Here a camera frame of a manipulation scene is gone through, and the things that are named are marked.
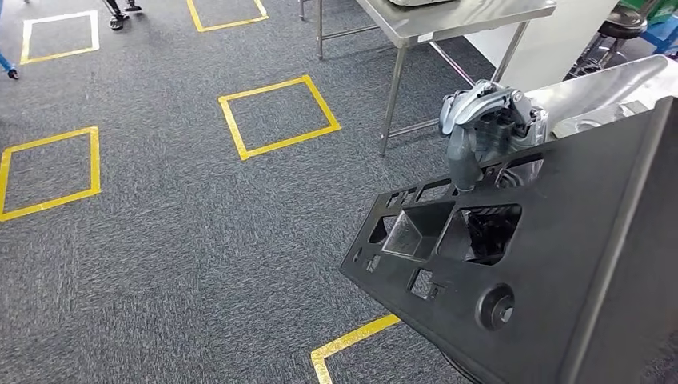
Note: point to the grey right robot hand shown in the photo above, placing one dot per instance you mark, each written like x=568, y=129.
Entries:
x=492, y=127

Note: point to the black plastic car panel part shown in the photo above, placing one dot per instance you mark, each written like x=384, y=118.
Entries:
x=556, y=238

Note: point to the steel workbench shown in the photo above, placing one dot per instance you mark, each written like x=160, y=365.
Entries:
x=598, y=85

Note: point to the white box partition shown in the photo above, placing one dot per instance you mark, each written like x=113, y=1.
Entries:
x=551, y=42

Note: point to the steel table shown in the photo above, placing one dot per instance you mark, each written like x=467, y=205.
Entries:
x=450, y=18

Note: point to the black round stool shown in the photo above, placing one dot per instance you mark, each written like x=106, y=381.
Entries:
x=627, y=24

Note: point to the blue cart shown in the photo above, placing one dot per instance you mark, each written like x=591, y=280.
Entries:
x=662, y=34

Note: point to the green crate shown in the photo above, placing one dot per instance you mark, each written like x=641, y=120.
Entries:
x=657, y=9

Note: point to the person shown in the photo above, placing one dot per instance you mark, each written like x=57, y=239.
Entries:
x=8, y=66
x=119, y=13

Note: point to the pale yellow floor tape square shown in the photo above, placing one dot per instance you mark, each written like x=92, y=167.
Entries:
x=94, y=32

